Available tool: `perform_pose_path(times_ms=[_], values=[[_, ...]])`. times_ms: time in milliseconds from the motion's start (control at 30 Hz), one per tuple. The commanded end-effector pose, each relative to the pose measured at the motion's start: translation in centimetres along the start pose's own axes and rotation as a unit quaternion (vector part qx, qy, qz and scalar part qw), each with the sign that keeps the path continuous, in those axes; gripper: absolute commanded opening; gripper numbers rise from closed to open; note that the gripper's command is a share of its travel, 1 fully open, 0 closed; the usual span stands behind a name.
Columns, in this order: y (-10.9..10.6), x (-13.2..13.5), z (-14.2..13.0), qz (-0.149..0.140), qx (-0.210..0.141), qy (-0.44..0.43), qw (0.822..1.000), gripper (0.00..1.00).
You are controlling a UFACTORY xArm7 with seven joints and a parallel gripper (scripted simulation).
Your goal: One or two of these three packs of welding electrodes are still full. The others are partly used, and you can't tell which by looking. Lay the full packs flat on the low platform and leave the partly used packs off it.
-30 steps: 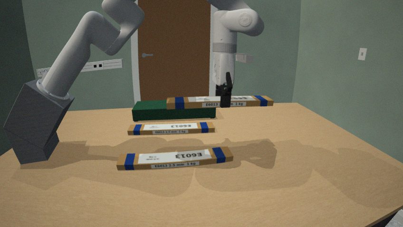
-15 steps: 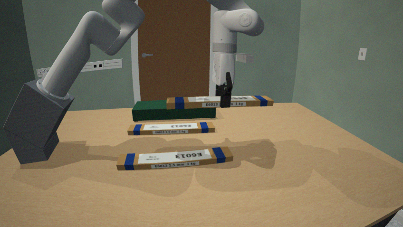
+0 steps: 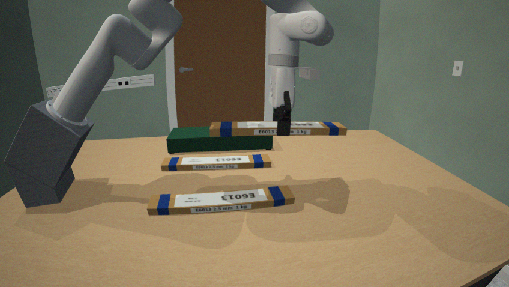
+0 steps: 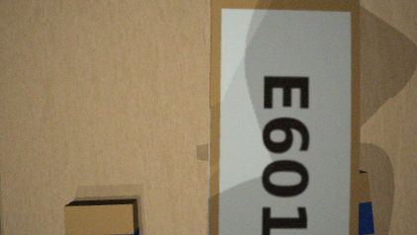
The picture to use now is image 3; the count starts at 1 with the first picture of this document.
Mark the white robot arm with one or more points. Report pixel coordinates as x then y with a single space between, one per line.
120 36

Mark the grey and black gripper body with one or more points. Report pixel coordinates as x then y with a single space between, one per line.
282 79

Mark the tan welding electrode pack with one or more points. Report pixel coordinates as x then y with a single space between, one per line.
216 162

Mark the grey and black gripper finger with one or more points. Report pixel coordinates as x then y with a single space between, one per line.
284 122
276 114

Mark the tan cardboard pack with blue bands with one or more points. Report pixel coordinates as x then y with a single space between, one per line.
269 128

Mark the cardboard welding electrode pack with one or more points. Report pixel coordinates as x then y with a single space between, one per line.
215 202

